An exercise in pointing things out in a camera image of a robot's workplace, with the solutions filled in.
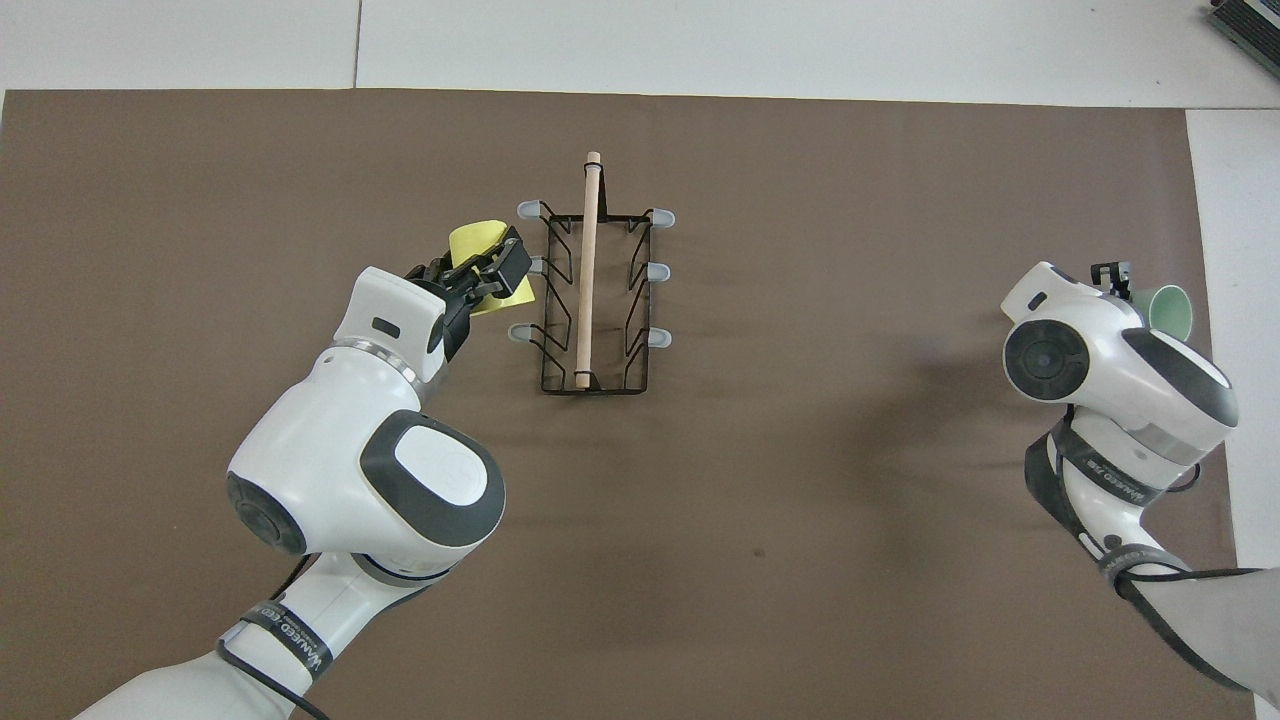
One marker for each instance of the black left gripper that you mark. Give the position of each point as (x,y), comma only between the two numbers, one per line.
(455,320)

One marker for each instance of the yellow plastic cup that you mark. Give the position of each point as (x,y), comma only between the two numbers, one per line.
(475,240)

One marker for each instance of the pale green plastic cup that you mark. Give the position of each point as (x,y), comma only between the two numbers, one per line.
(1170,310)

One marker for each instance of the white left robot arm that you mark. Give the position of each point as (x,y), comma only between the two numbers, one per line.
(330,450)

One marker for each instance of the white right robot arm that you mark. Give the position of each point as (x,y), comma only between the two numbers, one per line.
(1100,360)

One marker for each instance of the grey striped device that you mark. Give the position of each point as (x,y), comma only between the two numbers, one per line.
(1250,20)

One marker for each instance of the brown table mat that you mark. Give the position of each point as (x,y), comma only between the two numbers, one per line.
(800,550)

